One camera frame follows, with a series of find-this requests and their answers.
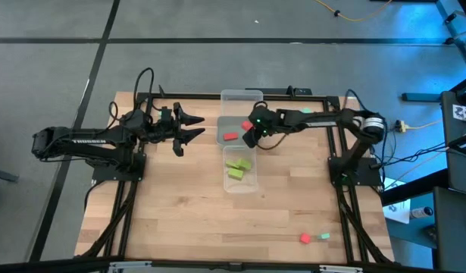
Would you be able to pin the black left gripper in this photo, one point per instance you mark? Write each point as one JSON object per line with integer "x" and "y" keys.
{"x": 162, "y": 132}

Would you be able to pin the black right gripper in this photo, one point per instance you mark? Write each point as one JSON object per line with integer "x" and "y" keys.
{"x": 263, "y": 123}

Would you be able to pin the red foam block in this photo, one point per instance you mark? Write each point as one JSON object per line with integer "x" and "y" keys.
{"x": 246, "y": 126}
{"x": 230, "y": 136}
{"x": 305, "y": 238}

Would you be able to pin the green foam block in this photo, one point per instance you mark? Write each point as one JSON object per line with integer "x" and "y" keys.
{"x": 231, "y": 164}
{"x": 235, "y": 174}
{"x": 244, "y": 164}

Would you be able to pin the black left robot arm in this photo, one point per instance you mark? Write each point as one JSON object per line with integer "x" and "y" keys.
{"x": 85, "y": 142}

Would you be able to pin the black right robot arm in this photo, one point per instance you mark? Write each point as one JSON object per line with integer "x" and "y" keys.
{"x": 319, "y": 117}

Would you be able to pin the clear plastic bin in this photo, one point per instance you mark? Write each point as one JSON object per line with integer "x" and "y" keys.
{"x": 227, "y": 125}
{"x": 242, "y": 186}
{"x": 240, "y": 102}

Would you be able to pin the black flat bar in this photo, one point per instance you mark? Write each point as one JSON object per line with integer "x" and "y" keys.
{"x": 270, "y": 91}

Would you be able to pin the black rig bar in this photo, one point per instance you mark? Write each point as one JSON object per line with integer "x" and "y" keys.
{"x": 232, "y": 267}

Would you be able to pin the yellow power plug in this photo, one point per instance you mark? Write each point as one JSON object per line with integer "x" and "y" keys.
{"x": 401, "y": 126}

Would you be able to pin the white paper sheet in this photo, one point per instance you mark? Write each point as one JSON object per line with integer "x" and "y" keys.
{"x": 397, "y": 212}

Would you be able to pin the grey furniture foot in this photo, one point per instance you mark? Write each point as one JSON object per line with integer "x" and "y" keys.
{"x": 1, "y": 174}

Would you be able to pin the dark bottle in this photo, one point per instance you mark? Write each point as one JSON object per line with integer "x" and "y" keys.
{"x": 421, "y": 213}

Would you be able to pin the dark desk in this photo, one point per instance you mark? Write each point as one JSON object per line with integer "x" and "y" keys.
{"x": 460, "y": 151}
{"x": 456, "y": 235}

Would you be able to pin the printed marker tag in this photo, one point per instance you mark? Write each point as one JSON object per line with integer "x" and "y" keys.
{"x": 463, "y": 112}

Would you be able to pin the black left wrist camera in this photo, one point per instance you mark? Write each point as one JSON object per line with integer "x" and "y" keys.
{"x": 167, "y": 115}

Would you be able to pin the black aluminium table frame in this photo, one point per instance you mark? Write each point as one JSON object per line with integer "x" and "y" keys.
{"x": 198, "y": 97}

